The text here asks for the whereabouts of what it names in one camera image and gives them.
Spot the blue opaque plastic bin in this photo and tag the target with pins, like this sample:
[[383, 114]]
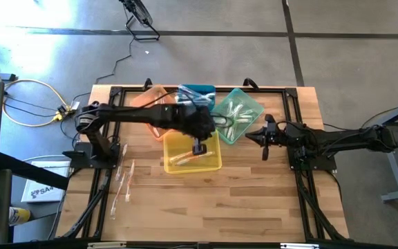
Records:
[[207, 89]]

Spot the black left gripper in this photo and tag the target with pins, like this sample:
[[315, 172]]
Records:
[[199, 122]]

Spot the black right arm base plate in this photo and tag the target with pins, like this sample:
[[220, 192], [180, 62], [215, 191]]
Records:
[[327, 165]]

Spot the orange toothbrush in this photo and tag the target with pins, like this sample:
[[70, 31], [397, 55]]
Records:
[[117, 197], [130, 181], [121, 162], [181, 156], [185, 160]]

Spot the black rig crossbar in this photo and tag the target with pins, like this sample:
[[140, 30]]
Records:
[[219, 246]]

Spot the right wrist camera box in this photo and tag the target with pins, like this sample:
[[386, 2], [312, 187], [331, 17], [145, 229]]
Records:
[[272, 136]]

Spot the white printed cardboard box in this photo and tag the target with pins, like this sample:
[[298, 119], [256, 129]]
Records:
[[43, 193]]

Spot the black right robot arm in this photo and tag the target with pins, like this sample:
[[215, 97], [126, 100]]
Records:
[[340, 140]]

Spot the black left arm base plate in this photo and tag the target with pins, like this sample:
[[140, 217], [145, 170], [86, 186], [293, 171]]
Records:
[[81, 162]]

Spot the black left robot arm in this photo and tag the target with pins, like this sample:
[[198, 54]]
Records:
[[123, 115]]

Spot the blue toothbrush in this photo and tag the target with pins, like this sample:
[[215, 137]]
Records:
[[185, 102], [188, 93], [206, 101], [209, 96]]

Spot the orange translucent plastic bin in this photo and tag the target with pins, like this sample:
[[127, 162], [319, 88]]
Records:
[[143, 100]]

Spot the black diagonal rig beam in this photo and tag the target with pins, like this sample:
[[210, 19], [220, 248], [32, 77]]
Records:
[[29, 170]]

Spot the green translucent plastic bin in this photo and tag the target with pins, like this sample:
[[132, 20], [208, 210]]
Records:
[[251, 100]]

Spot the silver aluminium extrusion piece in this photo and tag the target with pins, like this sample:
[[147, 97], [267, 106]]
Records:
[[107, 245], [299, 246]]

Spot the black table clamp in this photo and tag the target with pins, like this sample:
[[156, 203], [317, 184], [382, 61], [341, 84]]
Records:
[[147, 83], [251, 82]]

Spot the black floor fan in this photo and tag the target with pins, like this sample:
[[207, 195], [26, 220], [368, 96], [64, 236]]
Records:
[[138, 12]]

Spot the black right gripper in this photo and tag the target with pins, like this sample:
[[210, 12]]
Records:
[[282, 136]]

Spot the yellow can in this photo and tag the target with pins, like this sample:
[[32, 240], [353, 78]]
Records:
[[19, 216]]

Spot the yellow translucent plastic bin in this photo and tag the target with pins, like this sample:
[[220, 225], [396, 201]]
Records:
[[192, 169]]

